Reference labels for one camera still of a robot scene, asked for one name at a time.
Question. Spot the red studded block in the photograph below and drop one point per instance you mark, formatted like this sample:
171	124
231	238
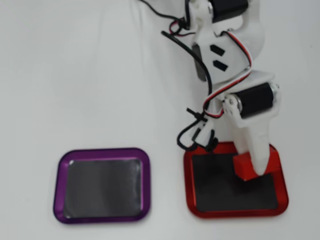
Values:
243	167

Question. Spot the purple metal tray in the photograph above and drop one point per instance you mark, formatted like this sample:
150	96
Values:
103	186

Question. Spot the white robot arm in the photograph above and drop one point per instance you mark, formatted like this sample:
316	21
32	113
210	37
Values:
225	50

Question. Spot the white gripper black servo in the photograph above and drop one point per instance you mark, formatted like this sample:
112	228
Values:
253	103

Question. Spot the red metal tray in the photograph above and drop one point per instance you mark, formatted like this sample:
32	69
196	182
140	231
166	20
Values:
225	192

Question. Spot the small white camera mount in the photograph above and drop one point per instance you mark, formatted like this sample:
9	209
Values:
205	135

